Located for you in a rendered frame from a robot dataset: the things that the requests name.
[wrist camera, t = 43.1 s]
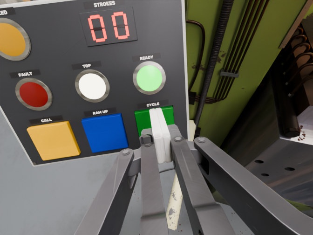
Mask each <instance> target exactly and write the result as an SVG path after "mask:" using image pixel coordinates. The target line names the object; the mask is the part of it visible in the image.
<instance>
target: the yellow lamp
mask: <svg viewBox="0 0 313 235"><path fill-rule="evenodd" d="M25 46H26V44H25V40H24V37H23V35H22V34H21V32H20V31H19V30H18V29H17V28H15V27H14V26H12V25H10V24H6V23H0V51H1V52H3V53H4V54H6V55H10V56H19V55H21V54H22V53H23V52H24V50H25Z"/></svg>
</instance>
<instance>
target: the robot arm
mask: <svg viewBox="0 0 313 235"><path fill-rule="evenodd" d="M150 119H151V126H152V128H149V129H143V130H142V132H141V136H140V138H139V140H140V145H141V147H140V148H139V149H137V150H135V151H133V150H132V149H129V148H128V149H124V150H122V151H120V152H119V154H118V155H117V158H116V159H115V161H114V163H113V165H112V167H111V168H110V170H109V172H108V174H107V176H106V177H105V179H104V181H103V183H102V184H101V186H100V188H99V190H98V192H97V193H96V195H95V197H94V199H93V201H92V202H91V204H90V206H89V208H88V210H87V211H86V213H85V215H84V217H83V219H82V221H81V222H80V224H79V226H78V228H77V230H76V231H75V233H74V235H119V234H120V231H121V228H122V225H123V221H124V218H125V215H126V212H127V209H128V206H129V203H130V199H131V196H132V194H133V191H134V187H135V184H136V181H137V177H138V173H140V172H141V198H142V217H141V218H140V235H169V229H168V223H167V217H166V212H165V206H164V200H163V192H162V186H161V180H160V174H159V168H158V164H163V163H164V162H166V163H169V162H172V161H173V165H174V169H175V170H176V174H177V178H178V182H179V185H180V188H181V192H182V196H183V199H184V203H185V207H186V210H187V214H188V217H189V220H190V224H191V228H192V232H193V235H236V234H235V232H234V230H233V228H232V226H231V224H230V222H229V220H228V218H227V216H226V214H225V212H224V210H223V208H222V207H221V205H220V204H217V203H216V202H215V200H214V198H213V196H212V194H211V192H210V190H209V188H208V185H207V183H206V181H205V179H204V177H203V175H204V176H205V178H206V179H207V180H208V181H209V182H210V183H211V184H212V185H213V187H214V188H215V189H216V190H217V191H218V192H219V194H220V195H221V196H222V197H223V198H224V199H225V201H226V202H227V203H228V204H229V205H230V206H231V208H232V209H233V210H234V211H235V212H236V214H237V215H238V216H239V217H240V218H241V219H242V221H243V222H244V223H245V224H246V225H247V226H248V228H249V229H250V230H251V231H252V232H253V233H254V234H255V235H313V218H311V217H309V216H308V215H306V214H304V213H302V212H300V211H299V210H298V209H297V208H295V207H294V206H293V205H291V204H290V203H289V202H288V201H286V200H285V199H284V198H282V197H281V196H280V195H279V194H277V193H276V192H275V191H273V190H272V189H271V188H270V187H269V186H267V185H266V184H265V183H264V182H262V181H261V180H260V179H258V178H257V177H256V176H255V175H253V174H252V173H251V172H250V171H248V170H247V169H246V168H244V167H243V166H242V165H241V164H239V163H238V162H237V161H236V160H234V159H233V158H232V157H231V156H229V155H228V154H227V153H225V152H224V151H223V150H222V149H220V148H219V147H218V146H216V145H215V144H214V143H213V142H211V141H210V140H209V139H208V138H205V137H197V138H195V139H194V141H187V140H185V138H184V137H182V135H181V133H180V131H179V129H178V127H177V126H176V125H175V124H172V125H167V124H166V122H165V119H164V116H163V112H162V109H161V108H156V109H150ZM202 174H203V175H202Z"/></svg>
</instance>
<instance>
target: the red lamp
mask: <svg viewBox="0 0 313 235"><path fill-rule="evenodd" d="M20 96H21V98H22V100H23V101H24V102H25V103H27V104H28V105H30V106H33V107H42V106H44V105H45V104H46V103H47V101H48V94H47V92H46V90H45V89H44V88H43V87H42V86H40V85H39V84H37V83H33V82H27V83H24V84H22V85H21V87H20Z"/></svg>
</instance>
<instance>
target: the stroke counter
mask: <svg viewBox="0 0 313 235"><path fill-rule="evenodd" d="M118 15H123V17H124V24H120V25H116V21H115V16H118ZM95 18H100V21H101V26H102V27H98V28H93V26H92V22H91V19H95ZM112 20H113V25H114V26H116V27H115V28H114V29H115V34H116V37H118V38H119V39H124V38H127V36H129V30H128V26H125V25H126V24H127V19H126V14H123V12H118V13H114V15H112ZM88 21H89V25H90V29H93V30H91V32H92V36H93V40H96V42H100V41H105V39H107V36H106V32H105V29H102V28H103V27H104V23H103V19H102V17H100V16H99V15H92V16H90V18H89V19H88ZM121 27H125V28H126V34H127V35H125V36H118V32H117V28H121ZM96 30H102V31H103V35H104V38H103V39H96V38H95V33H94V31H96Z"/></svg>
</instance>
